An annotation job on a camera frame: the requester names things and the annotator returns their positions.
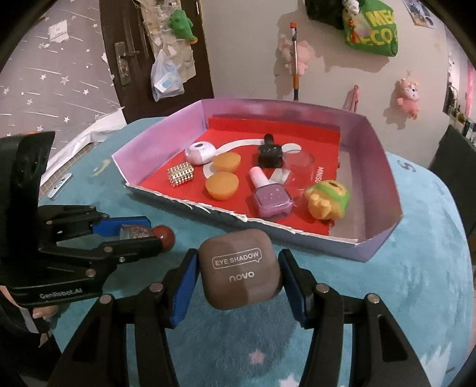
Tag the person's left hand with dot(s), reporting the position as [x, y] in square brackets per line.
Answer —
[44, 313]

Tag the hanging fabric organizer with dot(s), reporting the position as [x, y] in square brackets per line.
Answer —
[158, 22]

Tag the yellow and green toy figure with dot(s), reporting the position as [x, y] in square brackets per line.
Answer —
[327, 199]

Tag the pink pig plush toy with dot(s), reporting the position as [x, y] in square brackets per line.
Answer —
[408, 96]

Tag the glitter bottle with red-brown cap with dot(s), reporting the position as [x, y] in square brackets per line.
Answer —
[165, 236]

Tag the pale pink plush toy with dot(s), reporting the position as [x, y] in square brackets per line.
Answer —
[303, 55]

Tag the clear plastic cup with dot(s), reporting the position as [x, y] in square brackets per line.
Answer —
[300, 162]

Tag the pink round case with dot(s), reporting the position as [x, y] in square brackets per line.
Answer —
[200, 153]

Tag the white wall switch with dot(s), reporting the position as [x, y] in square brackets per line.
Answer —
[58, 30]

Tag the teal star printed blanket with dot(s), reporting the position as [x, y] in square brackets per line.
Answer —
[416, 279]

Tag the dark brown door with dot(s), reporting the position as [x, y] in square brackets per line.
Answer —
[126, 22]

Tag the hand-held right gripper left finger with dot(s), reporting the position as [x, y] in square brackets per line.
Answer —
[184, 286]

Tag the black nail polish bottle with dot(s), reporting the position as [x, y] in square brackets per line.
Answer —
[269, 156]

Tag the purple cardboard box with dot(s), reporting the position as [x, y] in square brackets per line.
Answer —
[372, 167]

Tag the red paper liner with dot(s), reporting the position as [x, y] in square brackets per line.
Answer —
[238, 130]

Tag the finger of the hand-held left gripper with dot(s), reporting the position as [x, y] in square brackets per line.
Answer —
[111, 225]
[134, 247]

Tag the small white plush charm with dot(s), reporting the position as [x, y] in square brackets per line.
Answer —
[350, 5]

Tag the gold bead cube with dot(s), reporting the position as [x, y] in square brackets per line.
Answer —
[181, 175]

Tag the person's left forearm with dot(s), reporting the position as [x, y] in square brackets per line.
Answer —
[22, 342]

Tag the green tote bag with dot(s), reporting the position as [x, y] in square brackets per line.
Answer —
[372, 31]

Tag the dark chair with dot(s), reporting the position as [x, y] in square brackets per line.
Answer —
[457, 167]

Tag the small pink wall hanger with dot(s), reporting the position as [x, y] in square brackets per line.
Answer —
[353, 97]

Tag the orange cake-shaped block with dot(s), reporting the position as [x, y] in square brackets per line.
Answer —
[222, 186]
[226, 162]

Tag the white plastic sheet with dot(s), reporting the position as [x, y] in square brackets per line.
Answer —
[85, 137]

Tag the purple nail polish bottle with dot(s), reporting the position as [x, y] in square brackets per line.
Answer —
[271, 197]

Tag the green plush toy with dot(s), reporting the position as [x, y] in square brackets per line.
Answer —
[181, 24]

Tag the black bag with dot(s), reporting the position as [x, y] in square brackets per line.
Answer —
[321, 13]

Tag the brown eyeshadow compact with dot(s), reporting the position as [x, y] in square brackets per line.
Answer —
[240, 271]

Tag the clear plastic bag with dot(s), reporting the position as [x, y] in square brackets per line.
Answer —
[167, 80]

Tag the row of small shelf items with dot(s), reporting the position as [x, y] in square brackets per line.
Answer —
[463, 124]

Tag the wall poster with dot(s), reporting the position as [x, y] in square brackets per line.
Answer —
[420, 11]

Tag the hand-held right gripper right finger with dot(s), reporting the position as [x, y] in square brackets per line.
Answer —
[295, 282]

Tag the orange and white stick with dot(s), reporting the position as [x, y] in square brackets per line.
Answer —
[295, 59]

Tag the small grey remote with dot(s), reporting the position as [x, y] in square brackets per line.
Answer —
[59, 186]

